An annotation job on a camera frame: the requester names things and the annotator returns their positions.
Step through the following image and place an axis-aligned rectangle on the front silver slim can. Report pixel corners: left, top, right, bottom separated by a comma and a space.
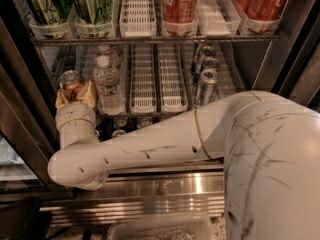
195, 69, 218, 106

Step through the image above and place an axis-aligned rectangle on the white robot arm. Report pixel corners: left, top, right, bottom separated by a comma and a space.
47, 91, 320, 240

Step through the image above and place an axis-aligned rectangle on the front middle blue can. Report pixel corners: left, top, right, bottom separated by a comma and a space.
111, 129, 126, 138

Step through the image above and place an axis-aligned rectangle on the front clear water bottle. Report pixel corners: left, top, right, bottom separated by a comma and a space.
93, 55, 123, 116

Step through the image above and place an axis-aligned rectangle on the silver slim can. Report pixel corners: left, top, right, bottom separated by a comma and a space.
195, 57, 220, 79
195, 69, 218, 106
191, 44, 216, 73

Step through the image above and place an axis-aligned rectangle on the middle red cola can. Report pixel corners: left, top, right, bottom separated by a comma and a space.
162, 0, 197, 24

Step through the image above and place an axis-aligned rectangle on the right green can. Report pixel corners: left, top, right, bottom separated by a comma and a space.
73, 0, 112, 25

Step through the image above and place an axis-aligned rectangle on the rear middle blue can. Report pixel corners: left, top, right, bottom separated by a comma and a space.
113, 117, 128, 129

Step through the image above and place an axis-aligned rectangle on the fridge door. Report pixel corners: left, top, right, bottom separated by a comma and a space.
0, 19, 73, 202

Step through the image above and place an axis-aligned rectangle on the orange soda can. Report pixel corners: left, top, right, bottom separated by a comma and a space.
60, 70, 84, 101

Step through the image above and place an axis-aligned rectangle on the middle silver slim can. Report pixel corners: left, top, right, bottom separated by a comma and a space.
195, 57, 220, 79

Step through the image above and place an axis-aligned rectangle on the rear silver slim can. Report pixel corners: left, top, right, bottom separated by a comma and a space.
191, 44, 216, 73

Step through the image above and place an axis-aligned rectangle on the left green can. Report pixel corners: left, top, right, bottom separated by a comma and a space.
26, 0, 72, 26

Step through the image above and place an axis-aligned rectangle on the rear silver can bottom shelf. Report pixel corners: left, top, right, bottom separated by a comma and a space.
137, 116, 152, 128

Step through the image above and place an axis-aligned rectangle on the green can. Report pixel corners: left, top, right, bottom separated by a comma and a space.
73, 0, 112, 25
26, 0, 72, 26

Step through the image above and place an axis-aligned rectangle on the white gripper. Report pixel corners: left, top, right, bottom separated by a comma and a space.
55, 80, 98, 148

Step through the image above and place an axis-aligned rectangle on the blue can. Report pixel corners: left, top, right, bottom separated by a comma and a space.
111, 129, 126, 138
113, 117, 128, 129

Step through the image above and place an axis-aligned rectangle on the rear clear water bottle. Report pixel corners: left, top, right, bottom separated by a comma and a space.
97, 45, 121, 68

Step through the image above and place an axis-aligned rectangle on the clear water bottle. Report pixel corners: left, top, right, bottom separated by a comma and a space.
97, 45, 121, 68
93, 55, 123, 116

